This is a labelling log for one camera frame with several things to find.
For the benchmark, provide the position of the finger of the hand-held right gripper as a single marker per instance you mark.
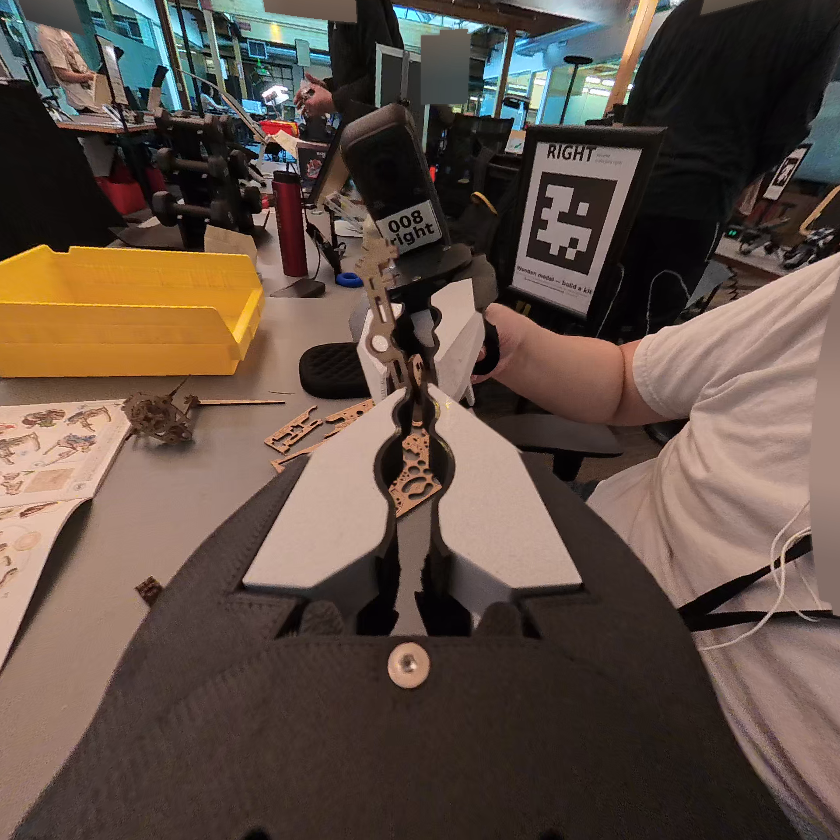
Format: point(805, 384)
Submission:
point(459, 334)
point(366, 371)

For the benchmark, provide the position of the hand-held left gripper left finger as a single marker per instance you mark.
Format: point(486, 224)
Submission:
point(321, 518)

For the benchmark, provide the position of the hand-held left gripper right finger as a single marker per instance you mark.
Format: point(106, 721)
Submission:
point(505, 518)

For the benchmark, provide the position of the small wooden model part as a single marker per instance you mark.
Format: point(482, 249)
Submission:
point(415, 371)

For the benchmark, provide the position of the long wooden model part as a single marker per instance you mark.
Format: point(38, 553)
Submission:
point(379, 308)

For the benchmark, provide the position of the assembled wooden model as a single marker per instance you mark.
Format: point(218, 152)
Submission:
point(157, 417)

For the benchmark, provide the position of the person's right hand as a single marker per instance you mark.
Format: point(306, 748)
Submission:
point(518, 341)

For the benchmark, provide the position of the black mesh pad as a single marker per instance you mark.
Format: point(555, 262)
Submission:
point(334, 371)

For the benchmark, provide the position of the leaning tablet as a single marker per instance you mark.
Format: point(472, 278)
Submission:
point(331, 170)

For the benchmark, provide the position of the clear plastic packaging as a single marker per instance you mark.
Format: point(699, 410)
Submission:
point(344, 213)

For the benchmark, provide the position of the black office chair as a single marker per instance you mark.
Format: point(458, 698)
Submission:
point(558, 446)

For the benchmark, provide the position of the laser-cut wooden sheet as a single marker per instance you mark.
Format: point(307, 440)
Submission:
point(417, 479)

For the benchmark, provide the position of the black phone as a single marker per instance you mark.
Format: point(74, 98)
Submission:
point(298, 289)

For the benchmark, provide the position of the red metal bottle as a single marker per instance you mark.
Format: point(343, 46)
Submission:
point(289, 223)

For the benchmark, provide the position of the thin wooden stick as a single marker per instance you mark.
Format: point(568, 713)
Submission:
point(236, 401)

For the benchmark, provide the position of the framed marker sign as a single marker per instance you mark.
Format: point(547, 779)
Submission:
point(577, 216)

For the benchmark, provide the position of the tiny wooden piece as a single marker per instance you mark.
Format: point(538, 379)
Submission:
point(149, 589)

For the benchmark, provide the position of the black dumbbell rack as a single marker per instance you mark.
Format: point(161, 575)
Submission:
point(197, 170)

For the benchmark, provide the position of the black floor lamp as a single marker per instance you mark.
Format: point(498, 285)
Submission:
point(577, 62)

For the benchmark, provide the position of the yellow plastic bin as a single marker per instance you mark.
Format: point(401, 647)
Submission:
point(124, 315)

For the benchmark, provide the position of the illustrated instruction booklet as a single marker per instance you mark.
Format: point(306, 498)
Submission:
point(39, 459)

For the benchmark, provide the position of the dark panel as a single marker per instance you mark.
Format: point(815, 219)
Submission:
point(46, 177)

